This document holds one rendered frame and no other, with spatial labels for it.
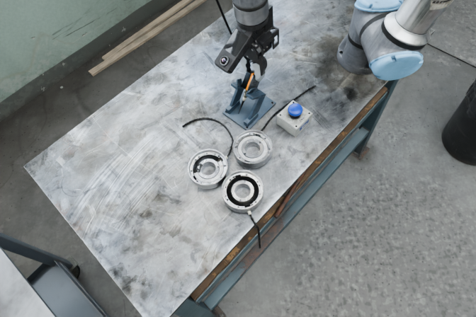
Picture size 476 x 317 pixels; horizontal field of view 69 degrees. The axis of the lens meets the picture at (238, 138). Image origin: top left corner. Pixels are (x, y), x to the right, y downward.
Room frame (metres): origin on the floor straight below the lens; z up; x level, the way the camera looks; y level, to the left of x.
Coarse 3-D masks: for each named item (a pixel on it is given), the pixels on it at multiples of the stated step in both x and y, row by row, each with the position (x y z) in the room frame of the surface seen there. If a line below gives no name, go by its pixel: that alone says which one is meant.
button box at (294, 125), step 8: (288, 104) 0.56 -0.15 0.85; (280, 112) 0.54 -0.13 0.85; (304, 112) 0.53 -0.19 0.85; (280, 120) 0.52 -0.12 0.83; (288, 120) 0.51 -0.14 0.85; (296, 120) 0.51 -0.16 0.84; (304, 120) 0.50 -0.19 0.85; (288, 128) 0.50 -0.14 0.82; (296, 128) 0.48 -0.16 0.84; (304, 128) 0.50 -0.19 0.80; (296, 136) 0.48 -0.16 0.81
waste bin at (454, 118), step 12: (468, 96) 0.82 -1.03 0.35; (468, 108) 0.77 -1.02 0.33; (456, 120) 0.79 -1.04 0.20; (468, 120) 0.73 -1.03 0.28; (444, 132) 0.81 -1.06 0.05; (456, 132) 0.74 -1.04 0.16; (468, 132) 0.70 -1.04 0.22; (444, 144) 0.76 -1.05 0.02; (456, 144) 0.71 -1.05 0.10; (468, 144) 0.67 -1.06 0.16; (456, 156) 0.68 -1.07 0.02; (468, 156) 0.65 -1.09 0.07
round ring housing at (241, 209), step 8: (232, 176) 0.37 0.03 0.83; (248, 176) 0.37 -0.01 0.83; (256, 176) 0.36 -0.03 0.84; (224, 184) 0.35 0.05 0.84; (240, 184) 0.35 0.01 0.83; (248, 184) 0.35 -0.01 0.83; (224, 192) 0.33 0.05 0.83; (232, 192) 0.33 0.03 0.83; (224, 200) 0.31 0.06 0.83; (240, 200) 0.31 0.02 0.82; (256, 200) 0.30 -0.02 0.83; (232, 208) 0.29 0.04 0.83; (240, 208) 0.28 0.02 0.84; (248, 208) 0.28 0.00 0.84
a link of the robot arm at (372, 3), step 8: (360, 0) 0.74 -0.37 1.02; (368, 0) 0.72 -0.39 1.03; (376, 0) 0.72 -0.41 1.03; (384, 0) 0.71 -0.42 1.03; (392, 0) 0.71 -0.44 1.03; (400, 0) 0.70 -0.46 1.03; (360, 8) 0.72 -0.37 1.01; (368, 8) 0.70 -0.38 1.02; (376, 8) 0.69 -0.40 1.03; (384, 8) 0.68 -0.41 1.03; (392, 8) 0.68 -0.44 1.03; (352, 16) 0.76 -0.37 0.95; (360, 16) 0.71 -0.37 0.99; (368, 16) 0.69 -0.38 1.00; (376, 16) 0.68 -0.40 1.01; (384, 16) 0.67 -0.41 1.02; (352, 24) 0.74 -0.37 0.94; (360, 24) 0.70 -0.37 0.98; (368, 24) 0.67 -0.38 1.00; (352, 32) 0.73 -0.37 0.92; (360, 32) 0.68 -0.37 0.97; (360, 40) 0.68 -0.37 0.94
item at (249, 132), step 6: (246, 132) 0.50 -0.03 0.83; (252, 132) 0.50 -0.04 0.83; (258, 132) 0.49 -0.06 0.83; (264, 132) 0.48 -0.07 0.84; (240, 138) 0.48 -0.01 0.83; (264, 138) 0.47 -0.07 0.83; (234, 144) 0.47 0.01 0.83; (246, 144) 0.46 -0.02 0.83; (252, 144) 0.47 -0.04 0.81; (258, 144) 0.46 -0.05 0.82; (270, 144) 0.45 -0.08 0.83; (234, 150) 0.45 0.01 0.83; (270, 150) 0.43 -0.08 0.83; (234, 156) 0.43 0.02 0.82; (240, 156) 0.43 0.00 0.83; (246, 156) 0.43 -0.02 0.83; (252, 156) 0.42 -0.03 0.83; (258, 156) 0.42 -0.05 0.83; (264, 156) 0.42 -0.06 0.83; (270, 156) 0.42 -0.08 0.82; (240, 162) 0.41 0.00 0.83; (246, 162) 0.40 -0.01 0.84; (252, 162) 0.41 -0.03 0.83; (258, 162) 0.40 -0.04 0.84; (264, 162) 0.40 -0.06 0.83
